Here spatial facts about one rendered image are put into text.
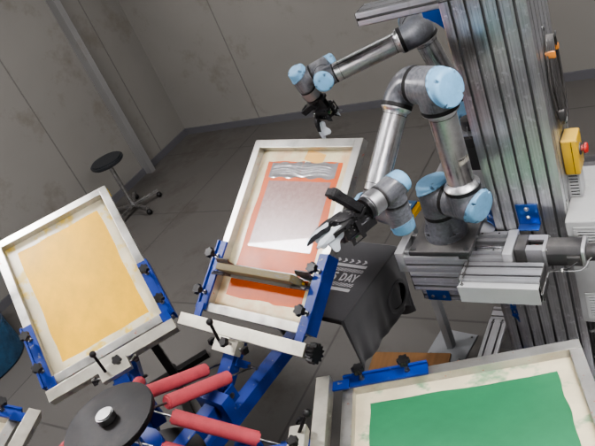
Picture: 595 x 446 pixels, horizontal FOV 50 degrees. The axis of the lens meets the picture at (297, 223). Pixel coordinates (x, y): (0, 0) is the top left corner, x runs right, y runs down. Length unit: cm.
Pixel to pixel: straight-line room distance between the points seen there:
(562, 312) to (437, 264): 57
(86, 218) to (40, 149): 368
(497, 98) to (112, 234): 182
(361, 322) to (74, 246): 137
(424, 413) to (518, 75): 110
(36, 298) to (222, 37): 463
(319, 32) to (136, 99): 237
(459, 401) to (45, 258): 195
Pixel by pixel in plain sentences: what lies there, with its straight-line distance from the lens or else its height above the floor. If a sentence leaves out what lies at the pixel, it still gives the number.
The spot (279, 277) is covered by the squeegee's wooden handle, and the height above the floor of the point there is 129.
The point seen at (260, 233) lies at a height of 130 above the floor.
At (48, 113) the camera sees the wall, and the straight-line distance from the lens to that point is 691.
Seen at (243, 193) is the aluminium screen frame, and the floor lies 141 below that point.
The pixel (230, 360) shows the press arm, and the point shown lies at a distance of 244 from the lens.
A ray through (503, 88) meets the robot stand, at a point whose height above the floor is 172.
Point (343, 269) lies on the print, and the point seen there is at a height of 95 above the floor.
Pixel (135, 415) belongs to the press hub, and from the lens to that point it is 213.
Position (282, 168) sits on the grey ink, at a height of 146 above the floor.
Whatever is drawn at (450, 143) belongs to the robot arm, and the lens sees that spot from 197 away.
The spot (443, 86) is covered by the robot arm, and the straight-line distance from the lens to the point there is 187.
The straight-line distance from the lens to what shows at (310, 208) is 253.
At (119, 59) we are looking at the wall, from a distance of 763.
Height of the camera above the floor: 260
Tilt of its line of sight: 30 degrees down
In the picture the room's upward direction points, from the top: 24 degrees counter-clockwise
